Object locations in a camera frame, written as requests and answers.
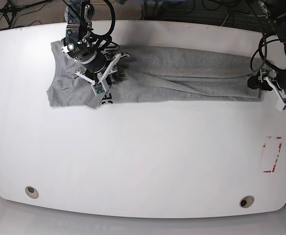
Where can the red tape marking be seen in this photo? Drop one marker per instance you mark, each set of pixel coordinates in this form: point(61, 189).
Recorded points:
point(270, 153)

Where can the table cable grommet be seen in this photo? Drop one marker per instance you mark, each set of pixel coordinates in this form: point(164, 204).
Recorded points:
point(246, 201)
point(31, 192)

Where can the black tripod stand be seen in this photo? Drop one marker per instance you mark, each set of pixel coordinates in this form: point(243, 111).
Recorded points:
point(9, 10)

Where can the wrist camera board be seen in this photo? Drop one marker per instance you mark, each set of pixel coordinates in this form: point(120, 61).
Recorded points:
point(100, 87)
point(281, 105)

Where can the grey T-shirt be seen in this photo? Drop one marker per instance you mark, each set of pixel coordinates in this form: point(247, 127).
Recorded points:
point(155, 74)

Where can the right table cable grommet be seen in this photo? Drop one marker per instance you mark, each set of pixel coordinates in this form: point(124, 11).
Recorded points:
point(246, 201)

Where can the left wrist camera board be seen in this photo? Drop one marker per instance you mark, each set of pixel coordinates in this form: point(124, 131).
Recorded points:
point(281, 105)

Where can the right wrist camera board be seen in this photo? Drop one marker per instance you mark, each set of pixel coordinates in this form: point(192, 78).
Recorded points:
point(100, 87)

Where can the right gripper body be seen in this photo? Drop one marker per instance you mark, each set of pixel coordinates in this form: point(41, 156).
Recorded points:
point(95, 66)

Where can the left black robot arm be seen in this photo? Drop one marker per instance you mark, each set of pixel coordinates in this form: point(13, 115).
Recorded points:
point(275, 12)

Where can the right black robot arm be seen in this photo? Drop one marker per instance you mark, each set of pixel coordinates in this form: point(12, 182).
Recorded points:
point(80, 38)

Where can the left table cable grommet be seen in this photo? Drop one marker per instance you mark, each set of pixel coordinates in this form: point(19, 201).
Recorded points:
point(31, 192)

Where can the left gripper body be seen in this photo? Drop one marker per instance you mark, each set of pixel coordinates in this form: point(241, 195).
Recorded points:
point(273, 81)

